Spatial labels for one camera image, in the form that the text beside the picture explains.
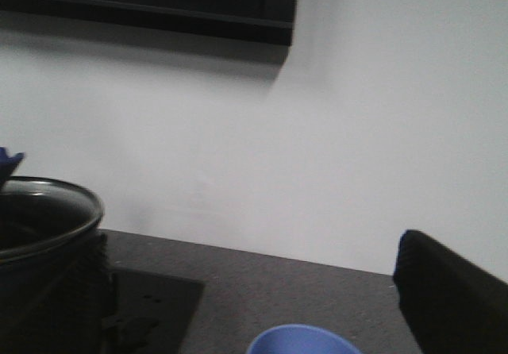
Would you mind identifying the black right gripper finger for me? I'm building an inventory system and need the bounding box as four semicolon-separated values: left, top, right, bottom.
393;230;507;353

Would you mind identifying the dark blue cooking pot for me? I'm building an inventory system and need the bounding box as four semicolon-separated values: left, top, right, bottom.
0;146;116;354

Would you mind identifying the light blue ribbed cup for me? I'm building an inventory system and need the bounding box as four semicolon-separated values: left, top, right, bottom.
246;324;361;354

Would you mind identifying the black glass gas cooktop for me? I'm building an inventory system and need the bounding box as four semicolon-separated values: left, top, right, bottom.
100;268;205;353

